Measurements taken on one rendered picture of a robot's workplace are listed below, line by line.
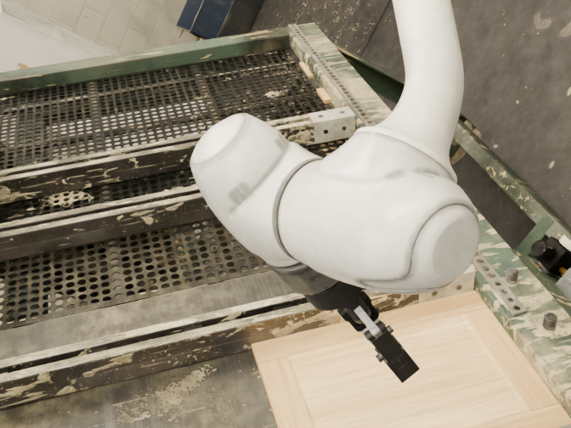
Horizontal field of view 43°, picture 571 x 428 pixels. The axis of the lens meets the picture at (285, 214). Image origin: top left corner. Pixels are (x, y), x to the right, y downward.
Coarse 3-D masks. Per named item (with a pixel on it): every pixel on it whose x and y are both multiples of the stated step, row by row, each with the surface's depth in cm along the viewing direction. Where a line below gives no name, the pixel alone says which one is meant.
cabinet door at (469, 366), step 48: (288, 336) 144; (336, 336) 143; (432, 336) 142; (480, 336) 141; (288, 384) 134; (336, 384) 134; (384, 384) 133; (432, 384) 133; (480, 384) 132; (528, 384) 131
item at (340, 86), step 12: (300, 36) 261; (312, 48) 251; (324, 60) 243; (336, 84) 227; (348, 96) 221; (360, 108) 213; (372, 120) 207; (480, 252) 156; (480, 264) 153; (492, 276) 150; (492, 288) 147; (504, 288) 147; (504, 300) 144; (516, 300) 144; (516, 312) 141
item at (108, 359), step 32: (448, 288) 150; (192, 320) 142; (224, 320) 143; (256, 320) 141; (288, 320) 143; (320, 320) 145; (64, 352) 137; (96, 352) 136; (128, 352) 136; (160, 352) 138; (192, 352) 140; (224, 352) 143; (0, 384) 132; (32, 384) 134; (64, 384) 136; (96, 384) 138
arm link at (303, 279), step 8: (296, 264) 75; (304, 264) 75; (280, 272) 76; (288, 272) 76; (296, 272) 75; (304, 272) 75; (312, 272) 76; (288, 280) 77; (296, 280) 77; (304, 280) 76; (312, 280) 76; (320, 280) 77; (328, 280) 77; (336, 280) 78; (296, 288) 78; (304, 288) 77; (312, 288) 77; (320, 288) 77; (328, 288) 78
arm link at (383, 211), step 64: (448, 0) 72; (448, 64) 65; (384, 128) 61; (448, 128) 63; (320, 192) 61; (384, 192) 57; (448, 192) 56; (320, 256) 61; (384, 256) 56; (448, 256) 56
